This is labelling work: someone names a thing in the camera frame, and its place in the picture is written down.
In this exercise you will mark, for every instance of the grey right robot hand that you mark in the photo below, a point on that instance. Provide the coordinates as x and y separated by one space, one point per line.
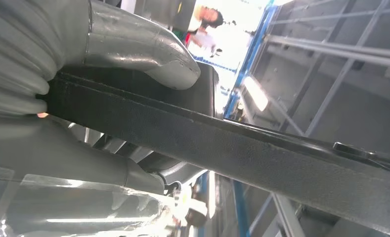
50 153

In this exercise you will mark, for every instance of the person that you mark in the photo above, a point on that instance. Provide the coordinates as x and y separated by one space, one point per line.
204 39

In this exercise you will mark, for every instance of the ceiling light strip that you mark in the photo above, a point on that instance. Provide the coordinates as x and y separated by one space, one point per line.
255 93

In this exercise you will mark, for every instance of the blue overhead beam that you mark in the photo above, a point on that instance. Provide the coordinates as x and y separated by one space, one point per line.
254 49

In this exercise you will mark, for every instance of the blue steel post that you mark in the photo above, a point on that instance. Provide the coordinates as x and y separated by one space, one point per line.
240 209

